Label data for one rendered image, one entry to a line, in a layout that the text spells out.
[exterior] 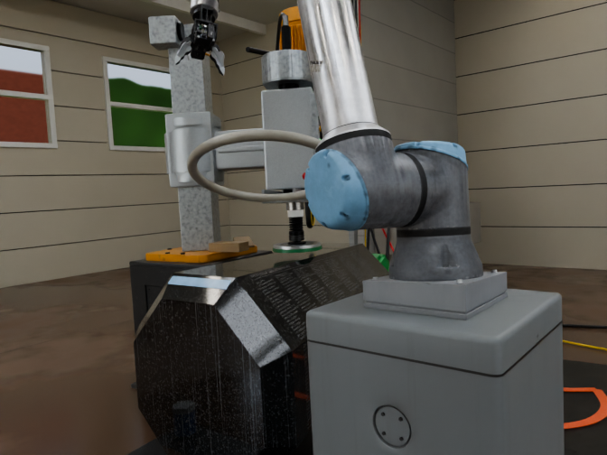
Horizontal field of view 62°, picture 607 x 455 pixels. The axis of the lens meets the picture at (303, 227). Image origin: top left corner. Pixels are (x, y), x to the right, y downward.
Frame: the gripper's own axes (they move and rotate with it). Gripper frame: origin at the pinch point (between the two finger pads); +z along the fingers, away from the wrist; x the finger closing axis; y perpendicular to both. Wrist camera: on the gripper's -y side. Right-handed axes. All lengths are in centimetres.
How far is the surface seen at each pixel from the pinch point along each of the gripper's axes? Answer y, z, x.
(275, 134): 23.5, 30.1, 17.0
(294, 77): -28, -27, 44
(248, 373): -29, 90, 27
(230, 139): 17.4, 30.8, 6.5
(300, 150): -39, -1, 51
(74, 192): -641, -191, -60
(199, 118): -113, -49, 21
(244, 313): -29, 70, 25
